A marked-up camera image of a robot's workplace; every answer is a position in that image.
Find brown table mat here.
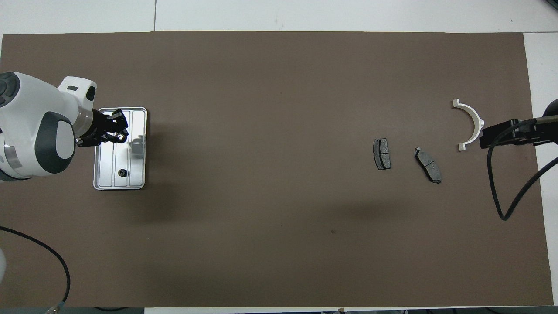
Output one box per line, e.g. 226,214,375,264
0,31,554,308

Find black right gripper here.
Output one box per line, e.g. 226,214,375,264
480,116,558,149

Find white semicircular plastic bracket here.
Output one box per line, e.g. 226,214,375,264
453,99,485,152

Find silver metal tray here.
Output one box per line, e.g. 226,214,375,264
93,107,148,191

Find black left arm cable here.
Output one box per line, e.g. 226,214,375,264
0,226,71,311

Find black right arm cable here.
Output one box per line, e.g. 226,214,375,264
487,120,558,221

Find dark brake pad with ears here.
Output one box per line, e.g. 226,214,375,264
414,147,442,184

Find dark rectangular brake pad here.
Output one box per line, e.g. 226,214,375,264
374,138,391,170

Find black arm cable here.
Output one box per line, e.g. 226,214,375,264
0,226,71,311
487,120,558,221

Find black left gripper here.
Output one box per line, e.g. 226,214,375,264
76,109,129,147

